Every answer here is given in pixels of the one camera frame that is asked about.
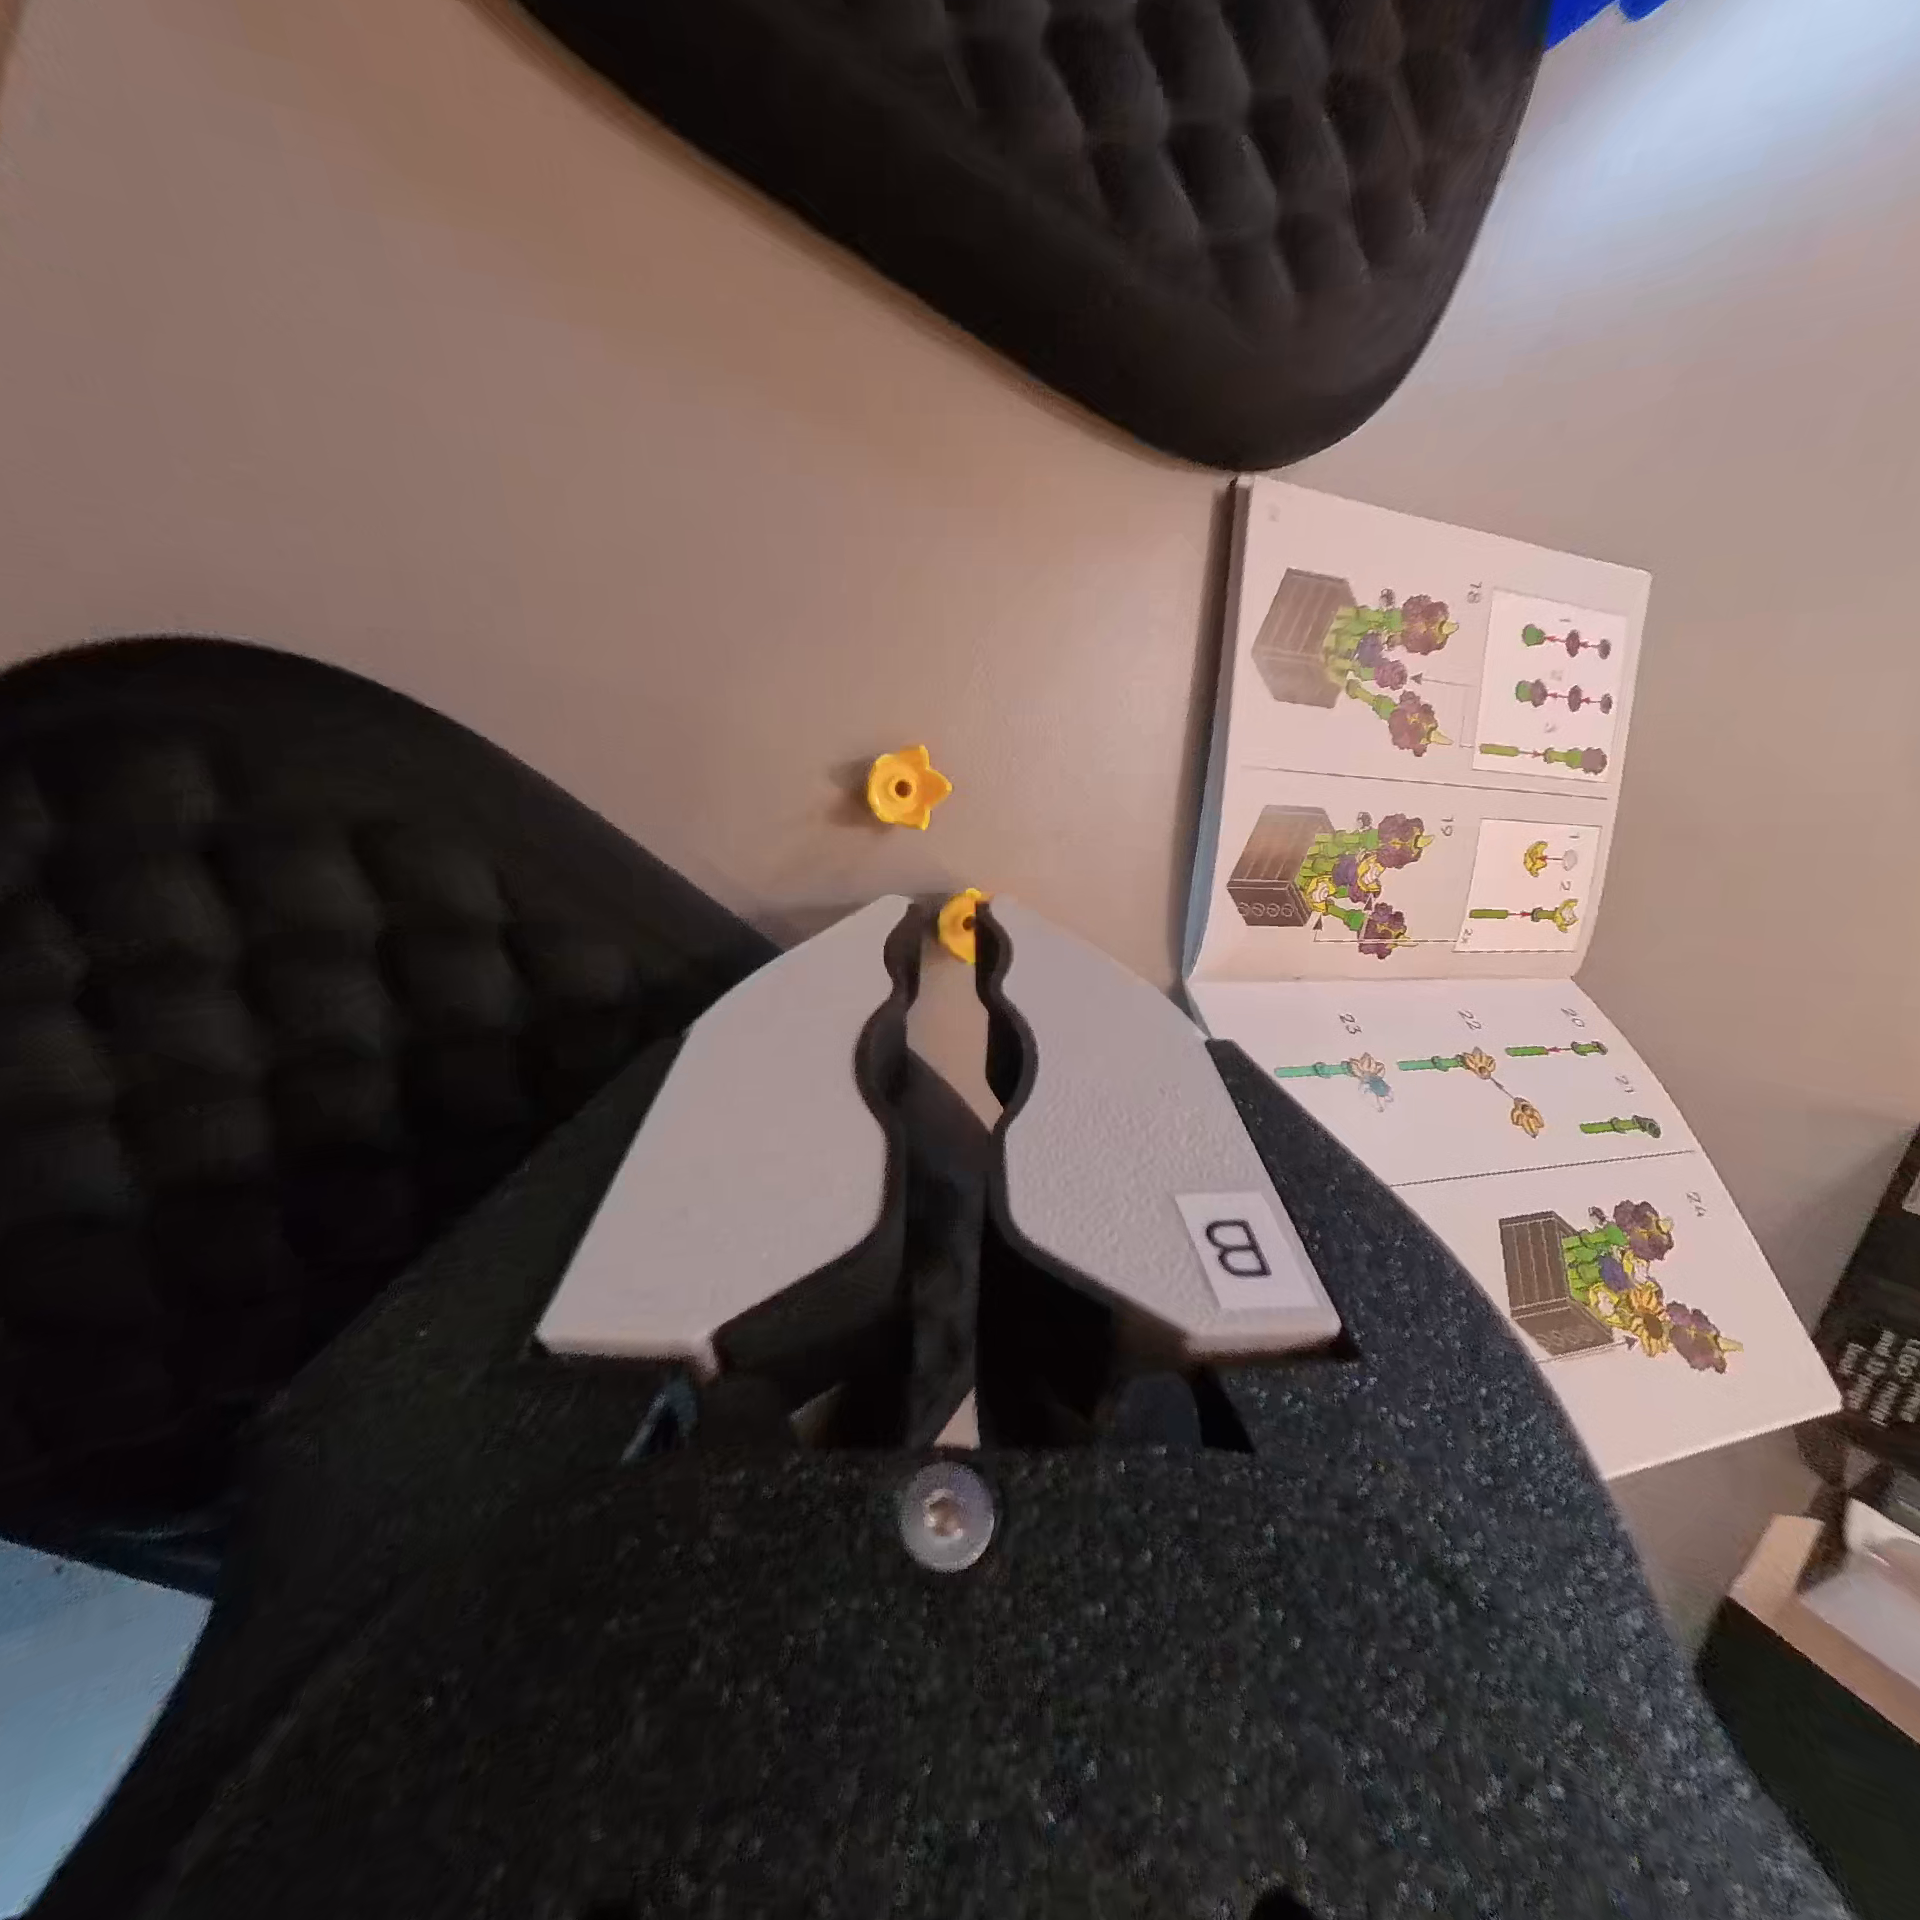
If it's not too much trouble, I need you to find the pale grey sheet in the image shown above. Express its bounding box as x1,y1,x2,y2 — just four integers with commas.
0,1540,214,1883

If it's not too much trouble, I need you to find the white cardboard box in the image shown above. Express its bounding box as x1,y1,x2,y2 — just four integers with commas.
1722,1500,1920,1743

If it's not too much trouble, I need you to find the black quilted cushion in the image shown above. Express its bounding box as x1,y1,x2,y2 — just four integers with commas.
0,639,781,1562
517,0,1554,474

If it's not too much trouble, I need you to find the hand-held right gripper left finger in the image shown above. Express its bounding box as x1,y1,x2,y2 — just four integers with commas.
534,896,986,1451

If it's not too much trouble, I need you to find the beige desk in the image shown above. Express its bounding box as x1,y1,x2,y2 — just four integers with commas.
0,0,1920,1653

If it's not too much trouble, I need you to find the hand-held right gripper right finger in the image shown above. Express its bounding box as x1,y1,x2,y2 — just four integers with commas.
972,896,1345,1451

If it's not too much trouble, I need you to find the black printed box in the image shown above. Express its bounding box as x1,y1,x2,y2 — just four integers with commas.
1803,1124,1920,1501

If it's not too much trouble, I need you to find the open instruction booklet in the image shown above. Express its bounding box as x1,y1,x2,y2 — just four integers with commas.
1182,479,1845,1488

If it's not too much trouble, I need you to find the blue plastic bin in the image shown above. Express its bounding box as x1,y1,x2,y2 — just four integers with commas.
1537,0,1671,61

